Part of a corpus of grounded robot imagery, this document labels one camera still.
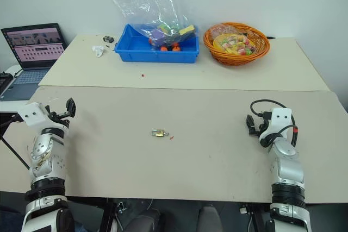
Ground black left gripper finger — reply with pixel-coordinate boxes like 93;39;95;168
51;110;72;121
64;97;77;118

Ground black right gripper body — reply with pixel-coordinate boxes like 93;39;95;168
254;111;270;136

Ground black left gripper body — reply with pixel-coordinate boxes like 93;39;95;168
44;104;69;129

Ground black stand legs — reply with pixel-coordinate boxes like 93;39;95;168
0;112;31;171

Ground crumpled white paper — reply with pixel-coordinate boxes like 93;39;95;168
91;45;105;58

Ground open grey laptop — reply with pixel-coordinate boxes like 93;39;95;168
1;22;69;101

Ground orange woven basket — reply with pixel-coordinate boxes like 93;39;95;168
203;22;271;66

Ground yellow bag of candies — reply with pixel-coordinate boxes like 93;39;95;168
212;33;257;56

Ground black table leg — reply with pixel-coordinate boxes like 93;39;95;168
101;198;121;232
248;203;272;232

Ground blue plastic bin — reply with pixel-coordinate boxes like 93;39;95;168
114;23;200;64

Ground dark rounded shape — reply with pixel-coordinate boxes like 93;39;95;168
123;209;161;232
197;205;220;232

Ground clear plastic bag of toys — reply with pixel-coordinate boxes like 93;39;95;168
110;0;198;51

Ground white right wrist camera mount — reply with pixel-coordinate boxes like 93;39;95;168
258;108;293;142

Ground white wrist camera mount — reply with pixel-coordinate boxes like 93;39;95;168
258;108;293;142
17;102;69;135

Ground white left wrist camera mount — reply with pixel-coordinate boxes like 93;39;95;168
17;102;69;135

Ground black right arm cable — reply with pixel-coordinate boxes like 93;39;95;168
250;99;299;148

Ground black device with cables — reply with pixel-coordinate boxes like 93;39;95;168
0;71;15;97

